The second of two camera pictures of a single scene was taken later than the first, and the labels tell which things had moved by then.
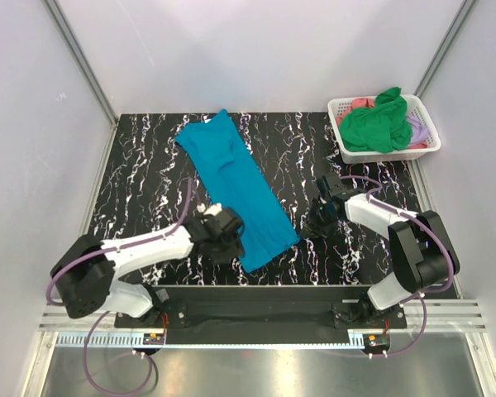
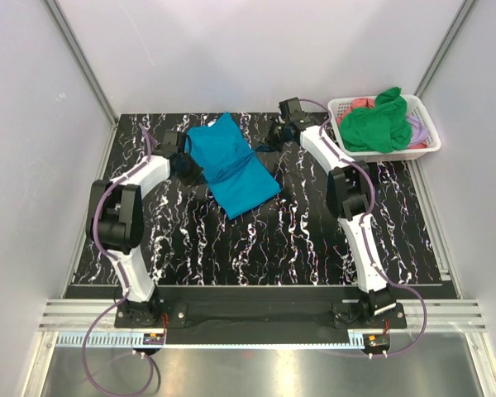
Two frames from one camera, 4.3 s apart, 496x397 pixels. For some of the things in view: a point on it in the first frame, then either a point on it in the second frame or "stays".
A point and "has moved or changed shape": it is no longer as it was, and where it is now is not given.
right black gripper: (311, 230) → (267, 145)
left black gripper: (236, 251) → (196, 178)
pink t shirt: (357, 102) stays
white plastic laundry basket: (416, 107) stays
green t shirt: (383, 128) stays
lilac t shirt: (420, 133) stays
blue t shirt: (239, 181) has moved or changed shape
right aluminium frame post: (445, 44) stays
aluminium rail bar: (421, 317) stays
